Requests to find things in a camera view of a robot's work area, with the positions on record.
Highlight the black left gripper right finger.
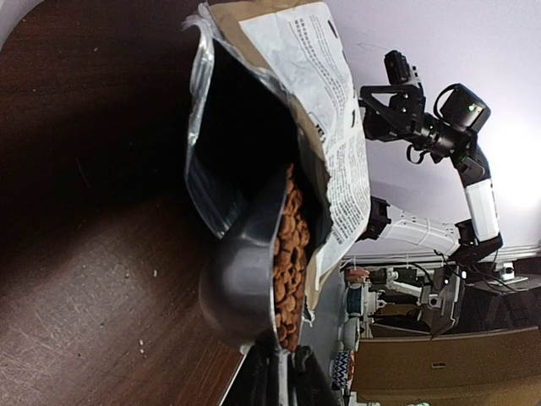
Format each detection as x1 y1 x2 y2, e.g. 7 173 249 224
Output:
289 346 338 406

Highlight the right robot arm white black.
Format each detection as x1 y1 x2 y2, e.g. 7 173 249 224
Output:
359 84 503 266

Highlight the brown white pet food bag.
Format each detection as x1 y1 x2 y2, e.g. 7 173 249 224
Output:
183 1 370 310

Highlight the silver metal scoop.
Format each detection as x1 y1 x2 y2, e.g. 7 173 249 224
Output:
199 167 303 405

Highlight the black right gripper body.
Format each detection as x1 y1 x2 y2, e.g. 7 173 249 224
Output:
389 85 425 134

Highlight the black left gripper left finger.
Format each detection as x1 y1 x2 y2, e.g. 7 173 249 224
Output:
221 342 281 406

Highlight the brown kibble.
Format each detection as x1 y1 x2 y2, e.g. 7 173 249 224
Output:
273 167 310 353

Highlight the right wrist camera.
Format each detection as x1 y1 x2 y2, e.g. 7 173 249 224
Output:
384 50 423 89

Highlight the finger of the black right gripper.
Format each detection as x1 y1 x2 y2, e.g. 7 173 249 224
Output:
361 100 403 142
358 83 419 107

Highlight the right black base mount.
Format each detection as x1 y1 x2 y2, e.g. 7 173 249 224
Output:
420 266 466 338

